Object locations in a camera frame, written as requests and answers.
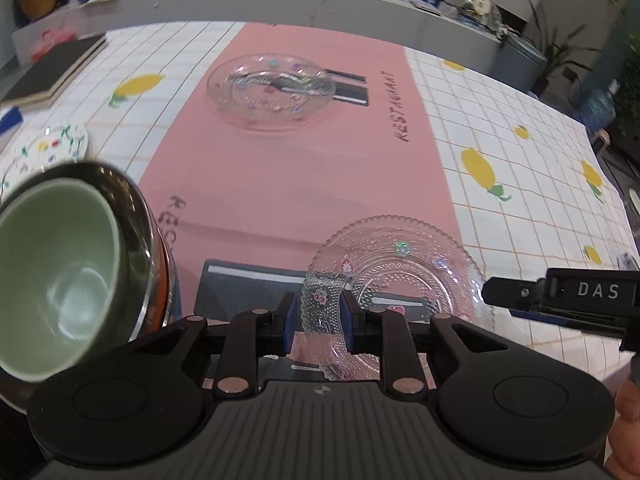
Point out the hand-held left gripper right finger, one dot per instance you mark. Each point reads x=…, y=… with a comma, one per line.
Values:
x=349, y=322

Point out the clear glass floral plate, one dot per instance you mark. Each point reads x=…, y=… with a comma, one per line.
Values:
x=415, y=270
x=270, y=110

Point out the pink table runner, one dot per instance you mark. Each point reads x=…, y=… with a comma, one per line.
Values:
x=300, y=175

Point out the white painted plate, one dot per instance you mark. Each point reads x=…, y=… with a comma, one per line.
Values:
x=55, y=145

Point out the green ivy plant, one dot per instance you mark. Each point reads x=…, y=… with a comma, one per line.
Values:
x=630, y=90

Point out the white and blue box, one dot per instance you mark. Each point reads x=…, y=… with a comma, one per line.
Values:
x=10, y=120

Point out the grey trash can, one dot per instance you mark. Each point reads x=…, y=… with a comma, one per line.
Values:
x=520, y=65

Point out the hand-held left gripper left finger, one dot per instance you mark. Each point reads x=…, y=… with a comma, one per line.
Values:
x=287, y=322

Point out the potted long-leaf plant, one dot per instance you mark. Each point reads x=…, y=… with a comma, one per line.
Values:
x=555, y=50

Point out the person's right hand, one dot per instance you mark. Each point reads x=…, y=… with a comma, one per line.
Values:
x=625, y=410

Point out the pink basket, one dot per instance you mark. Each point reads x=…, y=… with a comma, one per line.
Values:
x=50, y=46

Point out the white round fan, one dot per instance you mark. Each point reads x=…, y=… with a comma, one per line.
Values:
x=481, y=1

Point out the green ceramic bowl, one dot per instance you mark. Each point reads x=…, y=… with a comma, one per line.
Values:
x=55, y=280

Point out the black notebook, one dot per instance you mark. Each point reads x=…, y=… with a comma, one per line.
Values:
x=50, y=72

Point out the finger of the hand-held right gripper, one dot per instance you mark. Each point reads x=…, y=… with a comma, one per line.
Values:
x=515, y=292

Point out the small pink heater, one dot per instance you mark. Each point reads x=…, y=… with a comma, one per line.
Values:
x=600, y=137

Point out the blue water bottle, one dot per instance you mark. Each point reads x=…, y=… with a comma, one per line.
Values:
x=599, y=110

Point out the white marble TV console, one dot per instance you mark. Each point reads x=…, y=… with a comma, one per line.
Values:
x=300, y=2

